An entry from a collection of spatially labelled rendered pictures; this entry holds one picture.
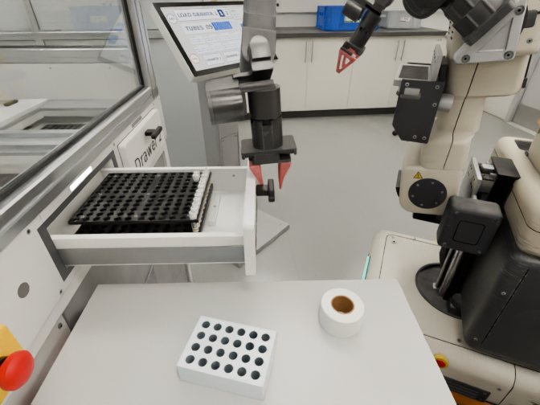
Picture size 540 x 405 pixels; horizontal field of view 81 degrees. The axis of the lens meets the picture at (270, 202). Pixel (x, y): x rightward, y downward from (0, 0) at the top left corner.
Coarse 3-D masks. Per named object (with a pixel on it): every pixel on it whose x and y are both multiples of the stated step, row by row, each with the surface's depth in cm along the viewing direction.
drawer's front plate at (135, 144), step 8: (152, 112) 94; (144, 120) 89; (152, 120) 92; (160, 120) 99; (136, 128) 83; (144, 128) 86; (152, 128) 92; (128, 136) 79; (136, 136) 80; (144, 136) 86; (120, 144) 74; (128, 144) 75; (136, 144) 80; (144, 144) 86; (160, 144) 99; (120, 152) 74; (128, 152) 75; (136, 152) 80; (152, 152) 92; (128, 160) 76; (144, 160) 85; (152, 160) 92
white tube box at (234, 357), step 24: (192, 336) 47; (216, 336) 47; (240, 336) 47; (264, 336) 48; (192, 360) 45; (216, 360) 44; (240, 360) 44; (264, 360) 44; (216, 384) 43; (240, 384) 42; (264, 384) 42
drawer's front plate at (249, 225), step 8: (248, 168) 64; (248, 176) 61; (248, 184) 59; (256, 184) 70; (248, 192) 56; (248, 200) 54; (248, 208) 52; (248, 216) 50; (248, 224) 48; (248, 232) 49; (248, 240) 50; (248, 248) 50; (248, 256) 51; (248, 264) 52; (248, 272) 53
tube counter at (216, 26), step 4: (228, 20) 140; (232, 20) 141; (204, 24) 130; (208, 24) 132; (212, 24) 133; (216, 24) 134; (220, 24) 136; (224, 24) 137; (228, 24) 139; (232, 24) 140; (236, 24) 142; (208, 28) 131; (212, 28) 132; (216, 28) 134; (220, 28) 135; (224, 28) 137; (228, 28) 138; (232, 28) 140; (236, 28) 141
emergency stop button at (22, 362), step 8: (16, 352) 35; (24, 352) 35; (8, 360) 34; (16, 360) 34; (24, 360) 35; (32, 360) 36; (0, 368) 33; (8, 368) 33; (16, 368) 34; (24, 368) 35; (32, 368) 36; (0, 376) 33; (8, 376) 33; (16, 376) 34; (24, 376) 35; (0, 384) 33; (8, 384) 33; (16, 384) 34
